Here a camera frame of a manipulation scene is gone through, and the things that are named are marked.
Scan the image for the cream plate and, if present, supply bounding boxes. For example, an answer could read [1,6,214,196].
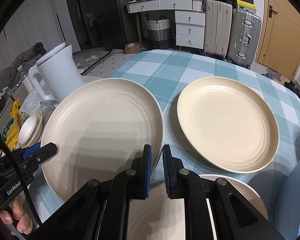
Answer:
[41,78,165,201]
[177,76,280,173]
[127,174,268,239]

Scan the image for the stack of small cream bowls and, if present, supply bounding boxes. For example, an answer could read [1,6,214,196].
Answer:
[17,111,43,148]

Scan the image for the person's left hand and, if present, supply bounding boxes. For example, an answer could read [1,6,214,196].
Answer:
[0,195,33,235]

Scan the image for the yellow plastic bag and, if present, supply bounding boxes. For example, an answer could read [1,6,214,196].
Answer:
[2,99,29,151]

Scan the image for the white electric kettle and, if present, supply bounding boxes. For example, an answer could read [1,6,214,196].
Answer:
[29,43,85,103]

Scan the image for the teal plaid tablecloth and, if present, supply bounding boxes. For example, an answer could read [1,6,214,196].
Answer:
[30,50,300,239]

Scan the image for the small cardboard box by rug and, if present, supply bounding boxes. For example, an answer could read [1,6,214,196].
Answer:
[125,42,141,54]

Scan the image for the woven laundry basket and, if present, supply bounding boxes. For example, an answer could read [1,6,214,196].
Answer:
[146,16,172,50]

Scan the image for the beige hard suitcase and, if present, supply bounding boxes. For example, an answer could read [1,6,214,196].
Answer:
[204,0,232,58]

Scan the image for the black cabinet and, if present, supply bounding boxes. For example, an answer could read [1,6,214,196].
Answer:
[66,0,138,50]

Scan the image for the silver aluminium suitcase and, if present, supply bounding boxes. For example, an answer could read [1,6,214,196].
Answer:
[226,8,262,69]

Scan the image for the white drawer dresser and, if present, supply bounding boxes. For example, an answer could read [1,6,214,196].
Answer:
[127,0,205,49]

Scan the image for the wooden door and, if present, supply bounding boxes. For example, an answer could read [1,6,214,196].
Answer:
[256,0,300,80]

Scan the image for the black cable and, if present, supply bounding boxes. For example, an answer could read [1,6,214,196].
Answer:
[0,123,43,227]

